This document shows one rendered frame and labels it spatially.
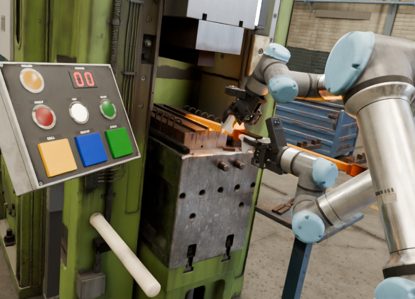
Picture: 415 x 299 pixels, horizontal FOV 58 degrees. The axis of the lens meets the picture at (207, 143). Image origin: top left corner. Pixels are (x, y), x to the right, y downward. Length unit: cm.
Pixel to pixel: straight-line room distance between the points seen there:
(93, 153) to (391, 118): 66
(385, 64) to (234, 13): 78
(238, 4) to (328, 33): 857
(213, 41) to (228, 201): 61
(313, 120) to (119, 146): 425
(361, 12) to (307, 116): 484
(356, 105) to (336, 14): 919
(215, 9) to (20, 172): 80
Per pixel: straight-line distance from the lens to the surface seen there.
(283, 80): 105
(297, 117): 521
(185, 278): 155
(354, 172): 140
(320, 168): 102
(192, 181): 133
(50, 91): 94
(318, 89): 109
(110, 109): 104
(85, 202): 141
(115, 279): 164
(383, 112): 66
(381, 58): 70
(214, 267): 162
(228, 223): 154
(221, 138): 143
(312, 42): 1008
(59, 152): 89
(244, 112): 120
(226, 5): 135
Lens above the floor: 130
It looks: 15 degrees down
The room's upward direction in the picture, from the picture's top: 8 degrees clockwise
